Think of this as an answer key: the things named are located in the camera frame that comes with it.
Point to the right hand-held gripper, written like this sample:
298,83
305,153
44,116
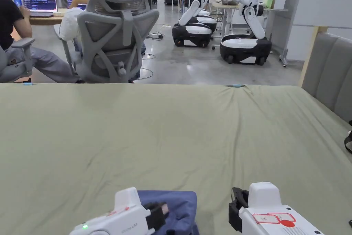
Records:
264,199

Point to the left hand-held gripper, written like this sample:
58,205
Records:
123,215

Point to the dark blue shirt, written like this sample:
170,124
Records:
181,207

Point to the bed with pale green sheet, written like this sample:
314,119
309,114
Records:
165,136

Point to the black bag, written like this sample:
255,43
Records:
348,138

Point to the grey padded headboard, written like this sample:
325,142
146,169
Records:
330,75

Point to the white and black robot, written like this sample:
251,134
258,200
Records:
192,30
207,20
244,45

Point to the white power strip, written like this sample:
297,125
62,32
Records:
155,35

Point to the white cloth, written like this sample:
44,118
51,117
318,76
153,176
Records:
70,23

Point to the wooden desk with laptops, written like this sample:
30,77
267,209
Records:
41,5

